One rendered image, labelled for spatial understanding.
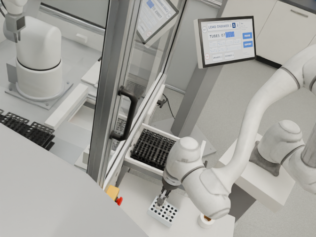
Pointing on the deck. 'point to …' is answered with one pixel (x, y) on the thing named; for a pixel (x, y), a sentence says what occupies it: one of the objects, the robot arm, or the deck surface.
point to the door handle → (127, 115)
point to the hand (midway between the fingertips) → (160, 202)
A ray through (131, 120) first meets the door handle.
